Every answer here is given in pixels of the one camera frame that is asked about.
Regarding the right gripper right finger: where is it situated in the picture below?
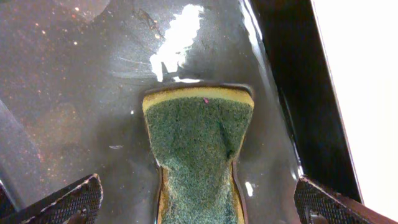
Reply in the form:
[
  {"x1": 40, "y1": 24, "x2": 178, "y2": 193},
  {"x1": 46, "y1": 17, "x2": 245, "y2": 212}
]
[{"x1": 294, "y1": 175, "x2": 397, "y2": 224}]

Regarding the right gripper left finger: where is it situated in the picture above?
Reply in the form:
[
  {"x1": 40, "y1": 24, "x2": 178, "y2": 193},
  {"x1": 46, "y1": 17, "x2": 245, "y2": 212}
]
[{"x1": 1, "y1": 174, "x2": 103, "y2": 224}]

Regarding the green and yellow sponge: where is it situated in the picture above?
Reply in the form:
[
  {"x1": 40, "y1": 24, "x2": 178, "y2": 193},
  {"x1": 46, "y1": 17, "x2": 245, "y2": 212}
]
[{"x1": 142, "y1": 86, "x2": 254, "y2": 223}]

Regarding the black plastic tray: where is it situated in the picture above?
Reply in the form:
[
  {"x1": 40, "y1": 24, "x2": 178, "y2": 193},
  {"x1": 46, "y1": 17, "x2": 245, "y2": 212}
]
[{"x1": 1, "y1": 1, "x2": 363, "y2": 223}]

